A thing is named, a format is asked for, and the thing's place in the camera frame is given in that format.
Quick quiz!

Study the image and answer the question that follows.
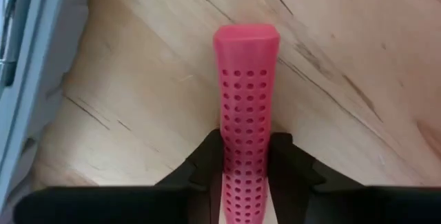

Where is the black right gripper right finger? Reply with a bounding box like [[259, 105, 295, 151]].
[[268, 132, 441, 224]]

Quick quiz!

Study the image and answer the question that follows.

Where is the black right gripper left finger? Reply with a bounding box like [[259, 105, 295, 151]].
[[13, 128, 225, 224]]

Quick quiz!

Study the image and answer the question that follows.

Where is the grey plastic tool case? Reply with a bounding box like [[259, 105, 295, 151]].
[[0, 0, 96, 218]]

